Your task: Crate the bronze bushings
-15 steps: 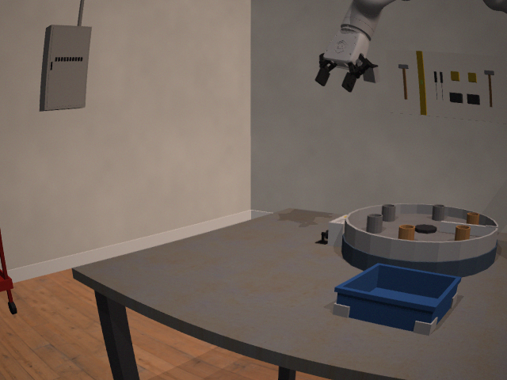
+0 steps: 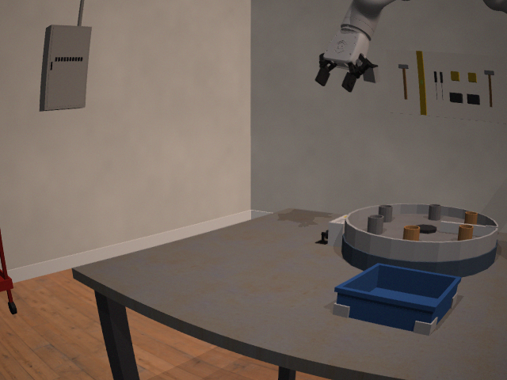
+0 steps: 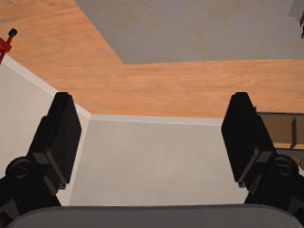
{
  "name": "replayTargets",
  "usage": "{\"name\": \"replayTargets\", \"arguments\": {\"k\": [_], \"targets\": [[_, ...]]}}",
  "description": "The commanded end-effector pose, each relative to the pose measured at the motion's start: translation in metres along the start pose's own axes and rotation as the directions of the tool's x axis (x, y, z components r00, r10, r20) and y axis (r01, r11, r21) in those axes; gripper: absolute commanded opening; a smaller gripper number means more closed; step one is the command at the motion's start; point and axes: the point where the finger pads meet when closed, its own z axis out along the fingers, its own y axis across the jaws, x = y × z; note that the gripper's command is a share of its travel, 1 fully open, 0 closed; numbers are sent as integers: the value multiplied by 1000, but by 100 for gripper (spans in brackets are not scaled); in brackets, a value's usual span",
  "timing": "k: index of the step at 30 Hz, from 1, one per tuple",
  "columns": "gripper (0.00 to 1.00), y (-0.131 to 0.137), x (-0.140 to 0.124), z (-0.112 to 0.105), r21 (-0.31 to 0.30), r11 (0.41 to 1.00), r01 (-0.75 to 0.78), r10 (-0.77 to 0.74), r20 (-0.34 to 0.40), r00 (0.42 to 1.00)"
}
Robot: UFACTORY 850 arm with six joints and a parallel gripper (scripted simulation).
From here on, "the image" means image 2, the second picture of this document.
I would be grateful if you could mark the bronze bushing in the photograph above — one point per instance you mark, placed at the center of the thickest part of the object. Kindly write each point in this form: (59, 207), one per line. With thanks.
(411, 233)
(465, 233)
(471, 219)

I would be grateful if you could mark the grey metal bushing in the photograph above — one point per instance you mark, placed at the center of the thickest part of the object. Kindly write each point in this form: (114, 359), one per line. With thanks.
(434, 212)
(375, 224)
(386, 211)

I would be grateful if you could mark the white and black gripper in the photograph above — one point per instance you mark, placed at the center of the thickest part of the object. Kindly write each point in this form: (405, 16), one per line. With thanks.
(347, 49)

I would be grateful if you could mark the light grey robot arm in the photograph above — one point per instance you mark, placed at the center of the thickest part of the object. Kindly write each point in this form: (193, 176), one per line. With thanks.
(363, 15)

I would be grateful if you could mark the blue plastic tray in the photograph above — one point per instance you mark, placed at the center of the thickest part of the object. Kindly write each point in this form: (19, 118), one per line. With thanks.
(417, 303)

